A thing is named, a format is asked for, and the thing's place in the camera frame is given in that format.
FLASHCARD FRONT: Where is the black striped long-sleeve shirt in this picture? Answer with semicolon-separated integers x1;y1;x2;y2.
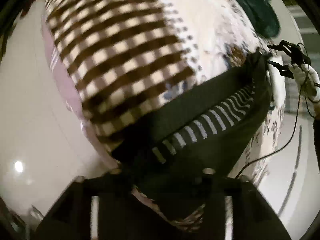
112;51;272;220

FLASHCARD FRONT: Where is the white gloved right hand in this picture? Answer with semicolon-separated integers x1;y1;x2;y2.
289;63;319;103

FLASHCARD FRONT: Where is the white folded garment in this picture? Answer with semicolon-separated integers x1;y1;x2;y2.
267;63;286;108

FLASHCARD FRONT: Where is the white bed headboard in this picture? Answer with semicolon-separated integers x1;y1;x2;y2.
229;112;320;240

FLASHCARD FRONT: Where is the dark green folded quilt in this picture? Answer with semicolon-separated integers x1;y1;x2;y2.
236;0;280;38

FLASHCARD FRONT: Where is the floral bed sheet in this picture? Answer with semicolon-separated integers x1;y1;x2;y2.
41;0;287;231

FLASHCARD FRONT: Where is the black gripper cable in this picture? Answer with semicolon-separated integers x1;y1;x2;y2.
235;43;320;179

